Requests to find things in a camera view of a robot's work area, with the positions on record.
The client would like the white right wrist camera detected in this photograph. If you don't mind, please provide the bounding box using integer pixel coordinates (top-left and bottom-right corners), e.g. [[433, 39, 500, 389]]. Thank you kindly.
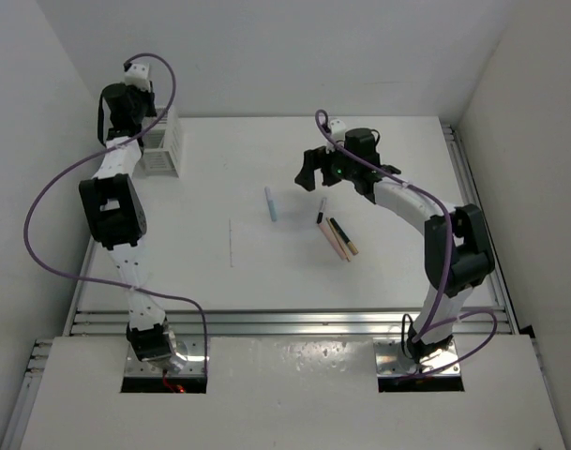
[[326, 117, 347, 153]]

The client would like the black gold makeup pen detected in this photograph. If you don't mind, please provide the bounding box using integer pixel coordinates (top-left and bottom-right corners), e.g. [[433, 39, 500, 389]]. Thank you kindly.
[[329, 217, 359, 256]]

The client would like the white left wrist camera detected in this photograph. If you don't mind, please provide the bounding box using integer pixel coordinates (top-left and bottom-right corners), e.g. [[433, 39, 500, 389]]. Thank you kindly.
[[124, 63, 153, 93]]

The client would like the white front cover board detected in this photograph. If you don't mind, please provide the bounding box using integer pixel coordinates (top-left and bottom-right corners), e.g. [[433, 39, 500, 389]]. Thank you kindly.
[[22, 336, 563, 449]]

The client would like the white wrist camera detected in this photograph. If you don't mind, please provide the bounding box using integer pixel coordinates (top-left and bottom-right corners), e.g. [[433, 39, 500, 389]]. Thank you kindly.
[[326, 117, 347, 153], [124, 63, 153, 93]]

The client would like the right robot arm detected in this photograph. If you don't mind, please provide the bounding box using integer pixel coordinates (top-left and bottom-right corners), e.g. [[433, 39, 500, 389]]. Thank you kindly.
[[294, 126, 495, 363]]

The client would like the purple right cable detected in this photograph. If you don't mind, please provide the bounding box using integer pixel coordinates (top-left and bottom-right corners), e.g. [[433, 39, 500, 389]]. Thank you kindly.
[[314, 110, 498, 381]]

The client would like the white black-tipped makeup pen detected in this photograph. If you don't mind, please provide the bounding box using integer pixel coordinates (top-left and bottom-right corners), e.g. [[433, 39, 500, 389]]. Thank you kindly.
[[316, 197, 327, 225]]

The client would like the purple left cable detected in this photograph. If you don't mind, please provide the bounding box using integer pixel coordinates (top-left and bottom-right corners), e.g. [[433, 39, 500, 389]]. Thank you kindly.
[[23, 52, 207, 376]]

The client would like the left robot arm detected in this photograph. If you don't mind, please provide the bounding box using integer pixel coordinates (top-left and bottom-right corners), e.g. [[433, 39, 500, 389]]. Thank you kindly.
[[79, 81, 174, 367]]

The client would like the pink makeup pencil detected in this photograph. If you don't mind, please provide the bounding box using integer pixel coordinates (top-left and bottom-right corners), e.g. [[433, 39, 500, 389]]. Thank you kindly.
[[318, 221, 347, 261]]

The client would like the purple cable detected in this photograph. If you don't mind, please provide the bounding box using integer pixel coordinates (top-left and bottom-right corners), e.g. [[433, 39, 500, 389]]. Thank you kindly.
[[314, 110, 498, 381], [23, 52, 207, 376]]

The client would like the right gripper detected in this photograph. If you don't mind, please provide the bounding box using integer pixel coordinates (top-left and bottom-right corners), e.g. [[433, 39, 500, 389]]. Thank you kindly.
[[297, 138, 359, 191]]

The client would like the tan makeup pencil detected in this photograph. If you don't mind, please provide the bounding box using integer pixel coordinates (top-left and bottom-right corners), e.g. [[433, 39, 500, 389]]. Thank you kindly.
[[326, 217, 352, 263]]

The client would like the white slotted organizer box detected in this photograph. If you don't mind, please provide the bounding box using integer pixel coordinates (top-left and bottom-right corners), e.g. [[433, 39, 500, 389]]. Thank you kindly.
[[141, 107, 184, 176]]

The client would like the aluminium frame rail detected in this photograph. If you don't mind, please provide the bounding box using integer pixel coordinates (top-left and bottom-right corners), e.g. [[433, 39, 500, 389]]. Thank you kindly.
[[62, 116, 525, 337]]

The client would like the light blue makeup pen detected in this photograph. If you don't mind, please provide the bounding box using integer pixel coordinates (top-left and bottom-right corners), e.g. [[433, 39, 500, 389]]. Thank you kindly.
[[264, 187, 278, 222]]

